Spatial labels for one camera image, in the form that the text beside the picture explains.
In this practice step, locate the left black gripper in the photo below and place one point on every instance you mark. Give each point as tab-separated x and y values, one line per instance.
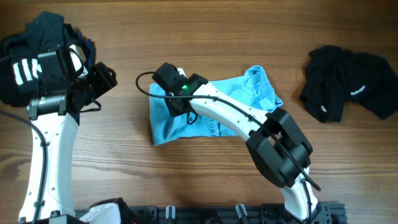
106	81

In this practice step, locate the light blue printed t-shirt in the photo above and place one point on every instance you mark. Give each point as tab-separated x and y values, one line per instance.
231	107

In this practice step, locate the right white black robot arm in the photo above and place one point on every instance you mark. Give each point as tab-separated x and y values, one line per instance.
279	150

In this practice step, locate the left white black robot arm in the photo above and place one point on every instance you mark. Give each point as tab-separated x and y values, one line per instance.
49	189

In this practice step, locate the black t-shirt white letters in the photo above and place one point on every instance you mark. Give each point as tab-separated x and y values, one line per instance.
20	68

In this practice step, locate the black t-shirt small logo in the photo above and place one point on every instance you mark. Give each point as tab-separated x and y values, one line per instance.
335	76

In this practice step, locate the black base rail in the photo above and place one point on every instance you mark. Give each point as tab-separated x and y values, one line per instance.
326	213

